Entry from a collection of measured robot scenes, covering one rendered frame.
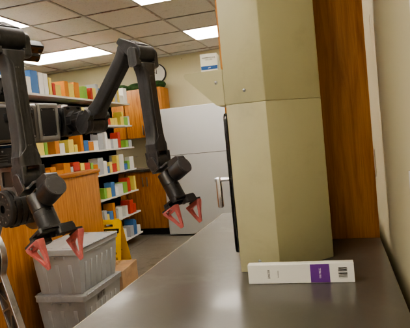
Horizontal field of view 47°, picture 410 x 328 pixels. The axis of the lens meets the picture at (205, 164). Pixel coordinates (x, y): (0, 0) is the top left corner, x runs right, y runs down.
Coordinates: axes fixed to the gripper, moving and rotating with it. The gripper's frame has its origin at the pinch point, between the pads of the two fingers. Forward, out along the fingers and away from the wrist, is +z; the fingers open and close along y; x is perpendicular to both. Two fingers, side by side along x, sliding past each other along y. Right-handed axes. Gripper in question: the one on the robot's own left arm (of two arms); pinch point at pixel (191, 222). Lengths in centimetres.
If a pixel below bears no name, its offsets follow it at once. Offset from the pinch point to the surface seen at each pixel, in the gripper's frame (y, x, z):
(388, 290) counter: -12, -54, 43
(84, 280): 77, 182, -30
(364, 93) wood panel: 37, -61, -8
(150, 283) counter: -30.0, -2.8, 13.9
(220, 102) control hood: -12.8, -41.3, -19.4
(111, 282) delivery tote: 109, 196, -25
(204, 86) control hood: -14.4, -40.3, -25.5
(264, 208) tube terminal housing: -9.1, -34.1, 11.3
